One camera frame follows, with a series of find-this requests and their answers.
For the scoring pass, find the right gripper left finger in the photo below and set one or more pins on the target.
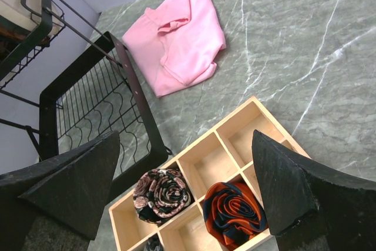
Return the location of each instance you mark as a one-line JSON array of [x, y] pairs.
[[57, 204]]

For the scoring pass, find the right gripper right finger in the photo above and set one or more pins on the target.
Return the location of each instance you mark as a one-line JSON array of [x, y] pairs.
[[310, 206]]

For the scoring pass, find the orange and black rolled tie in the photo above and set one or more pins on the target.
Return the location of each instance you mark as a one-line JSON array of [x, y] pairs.
[[232, 214]]

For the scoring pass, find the floral rolled tie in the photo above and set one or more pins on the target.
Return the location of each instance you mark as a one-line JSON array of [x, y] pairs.
[[161, 194]]

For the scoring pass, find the grey rolled cloth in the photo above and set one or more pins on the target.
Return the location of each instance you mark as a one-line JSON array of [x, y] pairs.
[[153, 244]]

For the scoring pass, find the pink folded cloth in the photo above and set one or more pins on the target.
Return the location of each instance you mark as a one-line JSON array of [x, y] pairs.
[[175, 45]]

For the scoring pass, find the pale green plate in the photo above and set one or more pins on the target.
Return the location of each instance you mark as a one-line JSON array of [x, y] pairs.
[[18, 18]]

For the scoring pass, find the black wire dish rack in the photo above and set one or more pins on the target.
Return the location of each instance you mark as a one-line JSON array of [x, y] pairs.
[[62, 85]]

